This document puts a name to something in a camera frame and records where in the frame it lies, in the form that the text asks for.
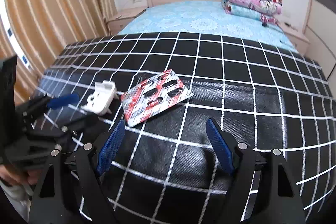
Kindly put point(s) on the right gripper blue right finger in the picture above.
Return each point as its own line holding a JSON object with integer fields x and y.
{"x": 220, "y": 147}

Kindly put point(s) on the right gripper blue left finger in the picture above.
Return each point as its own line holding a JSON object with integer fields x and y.
{"x": 109, "y": 146}

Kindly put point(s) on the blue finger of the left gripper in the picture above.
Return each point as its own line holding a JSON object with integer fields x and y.
{"x": 59, "y": 102}

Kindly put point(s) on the white plastic packaging tray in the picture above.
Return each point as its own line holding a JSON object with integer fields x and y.
{"x": 100, "y": 100}

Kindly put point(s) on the person left hand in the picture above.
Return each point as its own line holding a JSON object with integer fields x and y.
{"x": 14, "y": 177}

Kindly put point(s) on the black white grid cover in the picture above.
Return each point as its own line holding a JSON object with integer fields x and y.
{"x": 165, "y": 170}

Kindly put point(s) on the red patterned blister card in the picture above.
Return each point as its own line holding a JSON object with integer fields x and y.
{"x": 153, "y": 96}

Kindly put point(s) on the left beige nightstand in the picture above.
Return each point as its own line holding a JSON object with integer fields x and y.
{"x": 119, "y": 21}

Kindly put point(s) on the beige nightstand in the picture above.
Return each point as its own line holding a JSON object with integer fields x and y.
{"x": 119, "y": 21}
{"x": 300, "y": 41}

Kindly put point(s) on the beige striped curtain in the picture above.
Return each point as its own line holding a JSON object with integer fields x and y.
{"x": 43, "y": 28}

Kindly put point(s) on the light blue bed sheet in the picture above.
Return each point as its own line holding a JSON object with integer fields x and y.
{"x": 207, "y": 17}

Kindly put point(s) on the right beige nightstand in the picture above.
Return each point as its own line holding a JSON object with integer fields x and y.
{"x": 300, "y": 41}

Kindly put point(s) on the light blue folded quilt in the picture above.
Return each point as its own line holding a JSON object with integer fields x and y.
{"x": 248, "y": 13}

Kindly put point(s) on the pink folded quilt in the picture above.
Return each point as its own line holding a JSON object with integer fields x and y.
{"x": 262, "y": 6}

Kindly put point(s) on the beige grey wardrobe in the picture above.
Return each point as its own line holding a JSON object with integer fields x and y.
{"x": 320, "y": 30}

